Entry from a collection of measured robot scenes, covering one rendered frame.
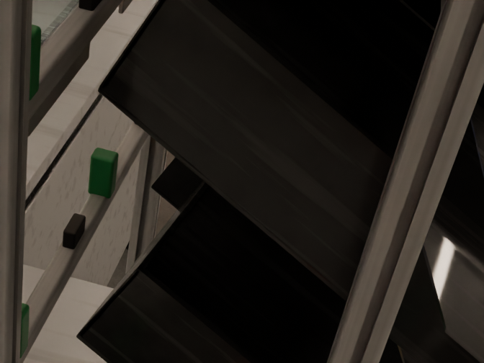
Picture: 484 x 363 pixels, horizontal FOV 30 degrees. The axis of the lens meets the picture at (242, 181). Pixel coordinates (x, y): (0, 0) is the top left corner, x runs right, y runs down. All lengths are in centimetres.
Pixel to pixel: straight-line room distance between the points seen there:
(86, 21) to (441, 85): 20
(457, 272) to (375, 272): 13
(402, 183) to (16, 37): 16
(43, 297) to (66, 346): 59
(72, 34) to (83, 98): 112
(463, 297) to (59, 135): 106
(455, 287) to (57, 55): 23
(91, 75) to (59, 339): 64
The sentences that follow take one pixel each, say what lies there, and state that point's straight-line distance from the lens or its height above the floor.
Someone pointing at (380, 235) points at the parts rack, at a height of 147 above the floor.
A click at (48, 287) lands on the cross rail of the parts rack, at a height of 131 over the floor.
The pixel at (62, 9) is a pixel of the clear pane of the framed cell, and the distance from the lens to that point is 172.
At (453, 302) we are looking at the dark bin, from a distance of 48.
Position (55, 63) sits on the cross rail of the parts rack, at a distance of 42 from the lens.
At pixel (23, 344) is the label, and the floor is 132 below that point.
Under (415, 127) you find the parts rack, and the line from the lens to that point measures 33.
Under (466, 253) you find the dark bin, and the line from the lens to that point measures 51.
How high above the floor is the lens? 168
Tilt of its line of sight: 35 degrees down
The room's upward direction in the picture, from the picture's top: 12 degrees clockwise
